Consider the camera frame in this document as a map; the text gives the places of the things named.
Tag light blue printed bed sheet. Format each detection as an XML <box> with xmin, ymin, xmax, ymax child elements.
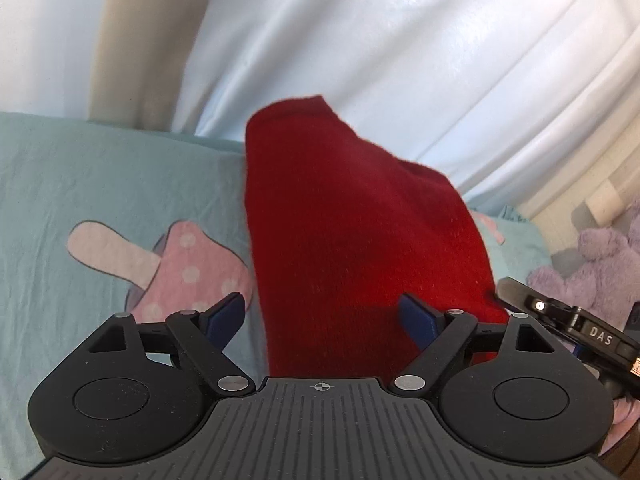
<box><xmin>0</xmin><ymin>111</ymin><xmax>553</xmax><ymax>480</ymax></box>

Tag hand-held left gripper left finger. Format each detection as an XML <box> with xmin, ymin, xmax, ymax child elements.
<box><xmin>87</xmin><ymin>292</ymin><xmax>256</xmax><ymax>399</ymax></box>

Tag purple plush toy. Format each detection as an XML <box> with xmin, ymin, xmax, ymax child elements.
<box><xmin>527</xmin><ymin>227</ymin><xmax>640</xmax><ymax>333</ymax></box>

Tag white curtain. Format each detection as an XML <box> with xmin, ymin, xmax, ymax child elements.
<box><xmin>0</xmin><ymin>0</ymin><xmax>640</xmax><ymax>211</ymax></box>

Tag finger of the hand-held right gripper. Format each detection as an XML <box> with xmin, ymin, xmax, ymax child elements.
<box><xmin>496</xmin><ymin>277</ymin><xmax>576</xmax><ymax>333</ymax></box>

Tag pink cloth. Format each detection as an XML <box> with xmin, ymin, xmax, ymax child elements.
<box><xmin>597</xmin><ymin>395</ymin><xmax>640</xmax><ymax>461</ymax></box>

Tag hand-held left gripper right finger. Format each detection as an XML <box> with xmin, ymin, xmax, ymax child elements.
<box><xmin>392</xmin><ymin>293</ymin><xmax>559</xmax><ymax>399</ymax></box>

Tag red knitted garment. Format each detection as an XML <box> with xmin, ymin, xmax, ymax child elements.
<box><xmin>244</xmin><ymin>94</ymin><xmax>513</xmax><ymax>379</ymax></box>

